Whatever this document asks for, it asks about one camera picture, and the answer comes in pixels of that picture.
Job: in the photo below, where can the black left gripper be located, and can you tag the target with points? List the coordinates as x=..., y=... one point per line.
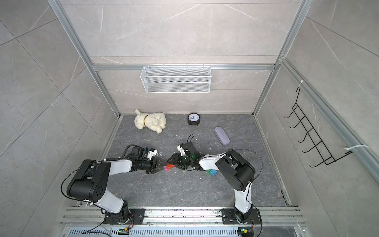
x=155, y=166

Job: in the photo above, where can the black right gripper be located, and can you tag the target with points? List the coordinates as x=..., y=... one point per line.
x=176, y=157

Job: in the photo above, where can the blue lego brick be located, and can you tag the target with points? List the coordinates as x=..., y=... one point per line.
x=213, y=172

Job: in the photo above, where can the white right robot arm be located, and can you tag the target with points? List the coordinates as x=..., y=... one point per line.
x=238, y=172

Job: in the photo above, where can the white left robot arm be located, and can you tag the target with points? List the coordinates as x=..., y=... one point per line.
x=89, y=182

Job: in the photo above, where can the white plush dog toy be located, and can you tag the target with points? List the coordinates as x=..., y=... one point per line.
x=155, y=121

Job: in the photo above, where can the black round alarm clock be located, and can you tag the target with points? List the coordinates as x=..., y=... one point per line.
x=193, y=119

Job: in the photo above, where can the purple glasses case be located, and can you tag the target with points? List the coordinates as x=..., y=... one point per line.
x=221, y=135

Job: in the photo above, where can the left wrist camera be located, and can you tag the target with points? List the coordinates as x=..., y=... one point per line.
x=151, y=153

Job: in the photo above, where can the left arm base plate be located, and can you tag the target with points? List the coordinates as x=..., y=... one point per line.
x=125, y=217

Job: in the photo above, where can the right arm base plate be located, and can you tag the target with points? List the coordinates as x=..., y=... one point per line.
x=232, y=216

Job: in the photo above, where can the white wire mesh basket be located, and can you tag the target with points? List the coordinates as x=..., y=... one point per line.
x=176, y=79

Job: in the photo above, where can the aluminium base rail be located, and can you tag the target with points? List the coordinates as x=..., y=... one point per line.
x=85, y=221

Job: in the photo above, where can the black wire hook rack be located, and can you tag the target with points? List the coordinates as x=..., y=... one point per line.
x=312, y=135

